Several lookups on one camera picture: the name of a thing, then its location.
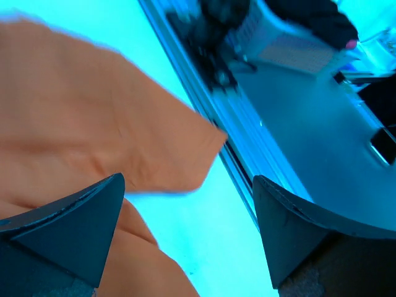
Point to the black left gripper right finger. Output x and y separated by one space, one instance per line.
312 251

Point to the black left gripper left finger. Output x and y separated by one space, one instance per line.
60 249

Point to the orange t shirt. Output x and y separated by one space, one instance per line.
73 113

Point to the white laundry basket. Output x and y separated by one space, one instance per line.
264 38

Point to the black garment in basket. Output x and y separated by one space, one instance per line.
321 17

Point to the aluminium rail frame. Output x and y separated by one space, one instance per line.
310 136

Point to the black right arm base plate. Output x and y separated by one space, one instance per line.
203 36

